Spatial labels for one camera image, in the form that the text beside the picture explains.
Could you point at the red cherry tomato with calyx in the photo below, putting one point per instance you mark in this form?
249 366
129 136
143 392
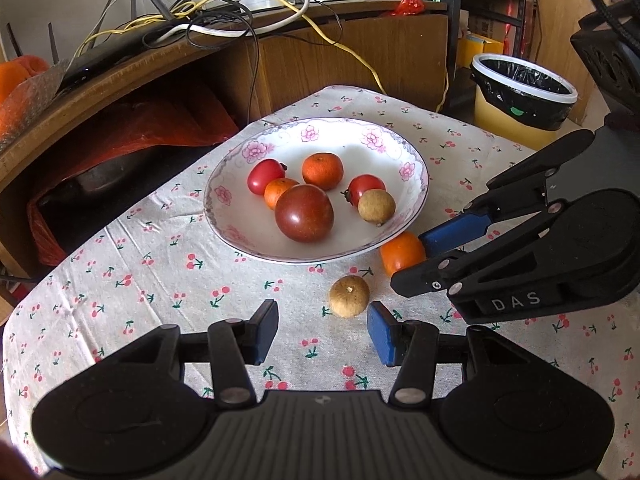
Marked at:
366 185

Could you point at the brown longan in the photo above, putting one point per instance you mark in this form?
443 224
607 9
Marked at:
349 296
376 206

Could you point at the wooden television stand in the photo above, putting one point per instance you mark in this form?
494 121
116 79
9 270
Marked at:
310 60

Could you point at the oval red cherry tomato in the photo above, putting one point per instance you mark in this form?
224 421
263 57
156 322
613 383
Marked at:
264 176

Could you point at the metal pot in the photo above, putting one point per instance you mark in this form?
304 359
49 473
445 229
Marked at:
100 185

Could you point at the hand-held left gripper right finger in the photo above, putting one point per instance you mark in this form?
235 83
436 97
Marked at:
382 334

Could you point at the dimpled orange mandarin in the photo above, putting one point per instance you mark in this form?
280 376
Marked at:
275 192

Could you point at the dark red tomato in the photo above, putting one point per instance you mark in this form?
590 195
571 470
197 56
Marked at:
304 214

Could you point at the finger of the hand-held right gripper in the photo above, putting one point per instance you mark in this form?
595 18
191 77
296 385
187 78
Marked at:
452 232
425 277

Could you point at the black router with antennas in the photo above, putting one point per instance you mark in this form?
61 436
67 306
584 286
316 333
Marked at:
125 51

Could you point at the yellow box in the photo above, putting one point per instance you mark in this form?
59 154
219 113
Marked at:
480 52

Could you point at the glass fruit dish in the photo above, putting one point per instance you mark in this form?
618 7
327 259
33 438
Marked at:
30 105

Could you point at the yellow trash bin black bag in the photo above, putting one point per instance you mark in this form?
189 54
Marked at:
520 105

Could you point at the smooth orange mandarin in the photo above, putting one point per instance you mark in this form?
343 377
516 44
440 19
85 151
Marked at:
400 255

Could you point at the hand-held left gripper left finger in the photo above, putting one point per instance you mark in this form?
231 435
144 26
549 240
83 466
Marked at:
265 332

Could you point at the deep orange mandarin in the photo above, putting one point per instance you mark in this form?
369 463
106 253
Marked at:
322 171

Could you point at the black shelf rack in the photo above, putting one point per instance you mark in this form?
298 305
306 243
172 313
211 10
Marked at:
454 35

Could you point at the cherry print tablecloth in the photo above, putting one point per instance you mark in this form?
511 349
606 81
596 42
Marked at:
150 270

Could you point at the white bowl with pink flowers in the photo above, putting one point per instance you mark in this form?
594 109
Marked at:
235 195

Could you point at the red plastic bag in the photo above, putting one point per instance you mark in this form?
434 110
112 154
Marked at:
150 130

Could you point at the red ornament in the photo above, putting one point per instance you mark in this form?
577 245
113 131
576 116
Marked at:
411 5

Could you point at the white flat adapter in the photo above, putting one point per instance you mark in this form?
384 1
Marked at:
272 1

